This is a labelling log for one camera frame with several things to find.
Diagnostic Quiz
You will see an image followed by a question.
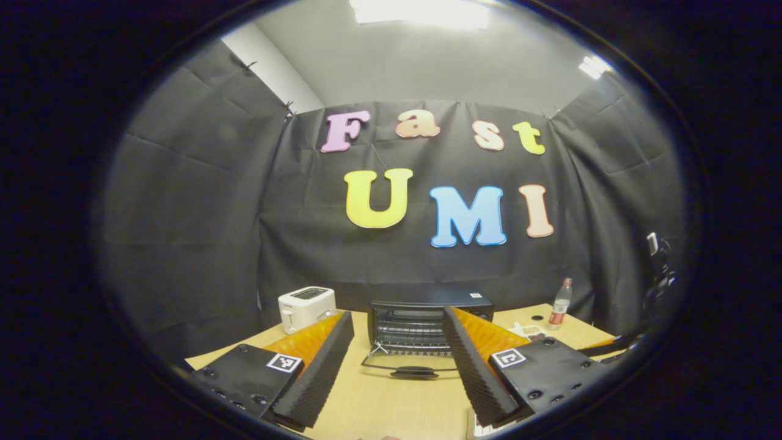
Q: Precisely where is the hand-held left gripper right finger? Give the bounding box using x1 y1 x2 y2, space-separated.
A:
442 306 613 428

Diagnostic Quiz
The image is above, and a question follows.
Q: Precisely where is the large ceiling light panel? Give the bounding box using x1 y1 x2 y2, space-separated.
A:
349 0 490 30

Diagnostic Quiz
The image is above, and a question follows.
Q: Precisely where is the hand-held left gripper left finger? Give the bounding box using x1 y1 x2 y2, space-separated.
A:
186 310 356 430

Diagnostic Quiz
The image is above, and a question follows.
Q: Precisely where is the clear bottle with red label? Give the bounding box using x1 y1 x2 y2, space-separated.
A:
548 278 574 331

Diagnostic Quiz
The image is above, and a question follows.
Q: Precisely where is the white divided plate of beans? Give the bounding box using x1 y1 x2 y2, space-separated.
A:
509 323 549 343

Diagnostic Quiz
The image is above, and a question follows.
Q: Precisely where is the white toaster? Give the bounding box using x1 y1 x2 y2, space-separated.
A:
278 286 337 334

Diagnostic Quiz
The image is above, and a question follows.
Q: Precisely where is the small ceiling light panel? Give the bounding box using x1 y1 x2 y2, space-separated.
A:
579 55 613 81

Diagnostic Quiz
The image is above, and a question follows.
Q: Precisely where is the black electric oven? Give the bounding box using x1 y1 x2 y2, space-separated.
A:
360 298 495 380

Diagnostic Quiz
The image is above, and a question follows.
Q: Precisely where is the black backdrop cloth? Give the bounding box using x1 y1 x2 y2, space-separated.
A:
101 38 688 367

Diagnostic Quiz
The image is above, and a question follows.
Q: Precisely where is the white dish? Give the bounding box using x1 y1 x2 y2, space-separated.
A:
467 408 491 438

